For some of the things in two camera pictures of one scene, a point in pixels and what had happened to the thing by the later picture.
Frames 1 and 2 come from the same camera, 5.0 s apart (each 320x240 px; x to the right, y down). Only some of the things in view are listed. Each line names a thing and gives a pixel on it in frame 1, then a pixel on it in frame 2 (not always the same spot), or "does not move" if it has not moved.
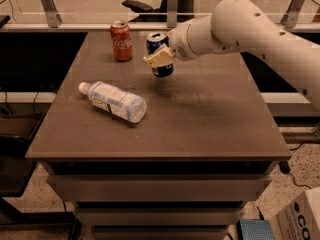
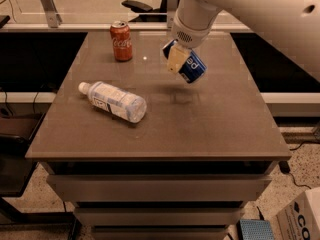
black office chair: x=186 y=4 does not move
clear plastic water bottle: x=114 y=101 does not move
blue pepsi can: x=153 y=42 -> x=193 y=67
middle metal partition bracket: x=172 y=5 does not move
